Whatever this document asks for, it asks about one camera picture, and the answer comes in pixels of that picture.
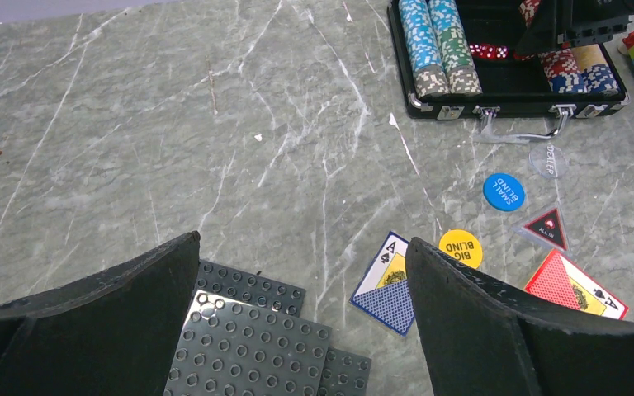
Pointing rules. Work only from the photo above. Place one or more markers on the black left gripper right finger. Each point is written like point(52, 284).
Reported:
point(482, 336)

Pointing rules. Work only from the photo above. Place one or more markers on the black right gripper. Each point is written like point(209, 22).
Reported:
point(549, 24)

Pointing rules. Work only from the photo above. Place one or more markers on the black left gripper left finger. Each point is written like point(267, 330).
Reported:
point(111, 333)

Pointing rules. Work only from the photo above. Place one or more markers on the red die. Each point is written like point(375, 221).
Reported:
point(479, 51)
point(490, 51)
point(502, 52)

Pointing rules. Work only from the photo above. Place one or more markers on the red backed card deck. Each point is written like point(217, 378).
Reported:
point(560, 281)

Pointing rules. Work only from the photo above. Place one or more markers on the purple red blue chip stack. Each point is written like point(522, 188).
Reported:
point(559, 66)

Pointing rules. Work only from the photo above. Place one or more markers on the black poker chip case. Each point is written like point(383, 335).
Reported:
point(510, 89)

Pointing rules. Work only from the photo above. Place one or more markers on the yellow and blue chip stack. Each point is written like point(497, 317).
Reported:
point(594, 69)

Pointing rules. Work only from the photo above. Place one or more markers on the green and grey chip stack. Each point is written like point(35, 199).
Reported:
point(457, 60)

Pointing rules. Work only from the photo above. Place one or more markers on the yellow big blind button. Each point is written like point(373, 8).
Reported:
point(463, 246)

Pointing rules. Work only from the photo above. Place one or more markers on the large dark grey baseplate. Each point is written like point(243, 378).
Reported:
point(228, 347)

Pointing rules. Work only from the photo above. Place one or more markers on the blue and grey chip stack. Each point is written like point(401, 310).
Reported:
point(425, 59)

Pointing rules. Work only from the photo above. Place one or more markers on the clear dealer button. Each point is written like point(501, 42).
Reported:
point(549, 161)

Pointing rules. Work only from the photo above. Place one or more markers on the black triangular all-in marker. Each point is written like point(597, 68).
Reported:
point(546, 228)

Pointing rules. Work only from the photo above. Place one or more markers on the lower dark grey baseplate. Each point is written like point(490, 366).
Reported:
point(344, 373)

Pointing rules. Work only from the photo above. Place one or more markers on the blue small blind button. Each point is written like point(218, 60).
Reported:
point(504, 192)

